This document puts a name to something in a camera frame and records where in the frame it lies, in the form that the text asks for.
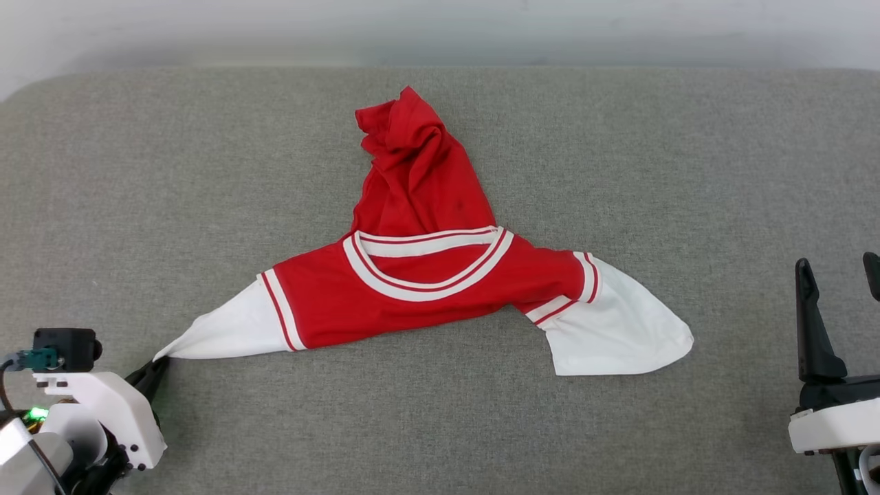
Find red and white jersey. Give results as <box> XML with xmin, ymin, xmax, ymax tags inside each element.
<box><xmin>153</xmin><ymin>85</ymin><xmax>695</xmax><ymax>377</ymax></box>

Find teal left camera connector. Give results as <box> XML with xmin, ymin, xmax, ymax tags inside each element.
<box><xmin>15</xmin><ymin>348</ymin><xmax>61</xmax><ymax>372</ymax></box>

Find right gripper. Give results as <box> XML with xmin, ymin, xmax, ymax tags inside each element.
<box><xmin>795</xmin><ymin>251</ymin><xmax>880</xmax><ymax>413</ymax></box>

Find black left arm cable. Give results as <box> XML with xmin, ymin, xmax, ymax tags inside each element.
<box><xmin>0</xmin><ymin>356</ymin><xmax>20</xmax><ymax>417</ymax></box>

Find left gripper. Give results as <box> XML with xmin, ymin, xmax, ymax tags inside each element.
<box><xmin>69</xmin><ymin>355</ymin><xmax>171</xmax><ymax>495</ymax></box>

